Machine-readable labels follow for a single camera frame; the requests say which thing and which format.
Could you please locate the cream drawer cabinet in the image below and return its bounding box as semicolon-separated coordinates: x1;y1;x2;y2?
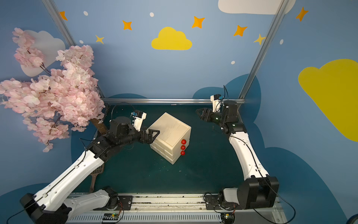
149;113;192;164

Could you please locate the cream top drawer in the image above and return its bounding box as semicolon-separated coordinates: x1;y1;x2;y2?
173;131;191;153

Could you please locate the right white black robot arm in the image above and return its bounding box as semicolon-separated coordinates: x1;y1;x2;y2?
196;100;279;210

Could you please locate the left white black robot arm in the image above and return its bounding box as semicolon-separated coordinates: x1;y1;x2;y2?
20;117;160;224

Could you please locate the brown slotted spatula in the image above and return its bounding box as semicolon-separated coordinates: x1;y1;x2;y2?
89;164;104;193

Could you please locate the pink cherry blossom tree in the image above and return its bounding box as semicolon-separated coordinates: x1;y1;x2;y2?
1;28;105;152

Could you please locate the left green circuit board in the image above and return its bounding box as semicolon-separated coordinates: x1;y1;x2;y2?
102;213;120;224

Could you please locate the right small circuit board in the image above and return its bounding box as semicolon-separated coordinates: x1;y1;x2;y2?
220;213;235;224

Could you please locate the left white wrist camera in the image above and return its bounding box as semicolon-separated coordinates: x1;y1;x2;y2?
131;110;147;131

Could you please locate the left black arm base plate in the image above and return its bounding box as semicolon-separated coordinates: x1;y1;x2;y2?
94;195;133;211

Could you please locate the aluminium front rail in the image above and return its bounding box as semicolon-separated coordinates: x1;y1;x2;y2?
66;193;289;224

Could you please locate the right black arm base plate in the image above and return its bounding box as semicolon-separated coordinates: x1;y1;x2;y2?
203;194;242;211

